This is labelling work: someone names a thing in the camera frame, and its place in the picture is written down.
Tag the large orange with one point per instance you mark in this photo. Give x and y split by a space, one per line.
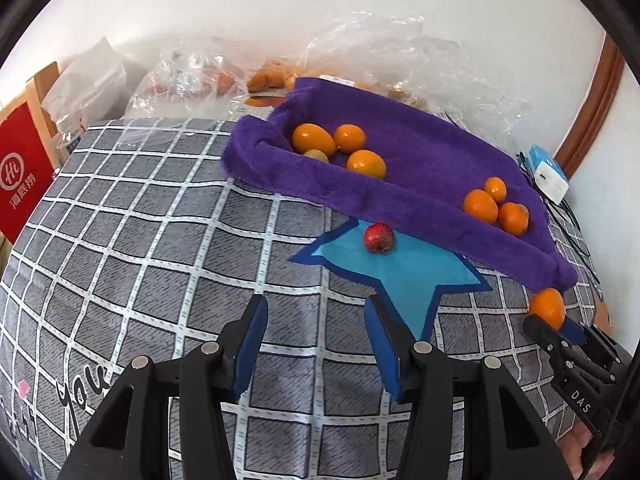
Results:
480 206
313 139
513 218

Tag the wooden door frame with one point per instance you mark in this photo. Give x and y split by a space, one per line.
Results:
600 100

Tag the red round fruit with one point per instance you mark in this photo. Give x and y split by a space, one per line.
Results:
378 237

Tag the brown green kiwi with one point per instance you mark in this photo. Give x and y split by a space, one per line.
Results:
316 156

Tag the purple towel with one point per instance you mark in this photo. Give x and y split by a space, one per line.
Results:
425 160

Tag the red paper bag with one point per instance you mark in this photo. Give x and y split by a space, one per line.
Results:
22 175

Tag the brown cardboard box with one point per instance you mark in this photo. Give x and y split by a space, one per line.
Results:
42 80

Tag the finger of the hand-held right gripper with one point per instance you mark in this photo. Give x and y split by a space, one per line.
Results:
542 332
575 332

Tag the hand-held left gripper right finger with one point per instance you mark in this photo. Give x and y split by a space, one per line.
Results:
385 355

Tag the grey checked bedsheet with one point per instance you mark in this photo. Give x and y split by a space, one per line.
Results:
150 260

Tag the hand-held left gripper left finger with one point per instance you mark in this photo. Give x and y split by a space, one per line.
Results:
250 345

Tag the large clear plastic bag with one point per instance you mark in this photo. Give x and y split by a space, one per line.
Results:
400 55

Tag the blue white tissue pack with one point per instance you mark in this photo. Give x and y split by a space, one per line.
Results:
550 180

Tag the small orange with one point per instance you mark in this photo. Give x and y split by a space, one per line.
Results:
366 164
495 189
547 307
349 137

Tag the heap of bagged oranges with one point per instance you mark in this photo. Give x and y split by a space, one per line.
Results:
270 77

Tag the person's right hand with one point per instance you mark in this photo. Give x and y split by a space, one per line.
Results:
580 437

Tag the white plastic bag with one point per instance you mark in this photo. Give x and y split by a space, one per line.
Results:
85 80

